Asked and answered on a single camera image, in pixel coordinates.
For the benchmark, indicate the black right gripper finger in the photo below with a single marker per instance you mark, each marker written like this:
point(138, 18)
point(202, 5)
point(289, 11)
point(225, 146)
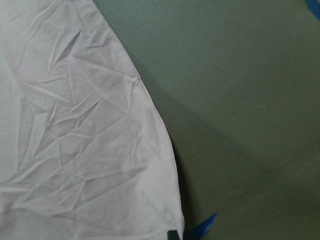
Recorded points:
point(173, 235)

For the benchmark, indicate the blue tape grid lines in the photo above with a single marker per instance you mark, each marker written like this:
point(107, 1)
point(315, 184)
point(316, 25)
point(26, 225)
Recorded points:
point(201, 230)

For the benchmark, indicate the brown paper table cover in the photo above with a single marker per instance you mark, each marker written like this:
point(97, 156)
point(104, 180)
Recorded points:
point(237, 84)

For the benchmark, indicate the pink Snoopy t-shirt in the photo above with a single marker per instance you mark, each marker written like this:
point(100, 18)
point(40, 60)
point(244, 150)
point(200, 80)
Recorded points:
point(84, 153)

